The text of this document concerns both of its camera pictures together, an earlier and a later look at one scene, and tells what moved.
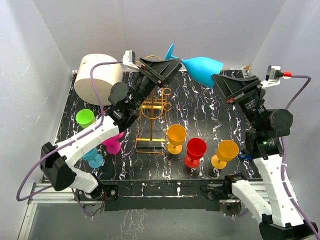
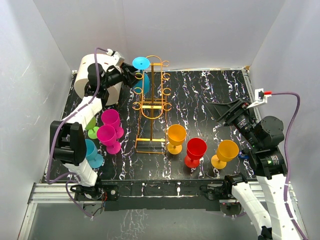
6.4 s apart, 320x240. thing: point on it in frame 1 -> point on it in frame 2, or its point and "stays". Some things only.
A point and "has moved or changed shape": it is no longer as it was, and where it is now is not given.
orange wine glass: x=226 y=151 stays
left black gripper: x=159 y=72 -> x=128 y=71
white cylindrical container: x=105 y=76 stays
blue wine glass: x=201 y=69 has moved or changed shape
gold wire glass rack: x=151 y=121 stays
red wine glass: x=196 y=148 stays
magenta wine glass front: x=113 y=146 stays
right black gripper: x=230 y=85 -> x=233 y=109
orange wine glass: x=177 y=134 stays
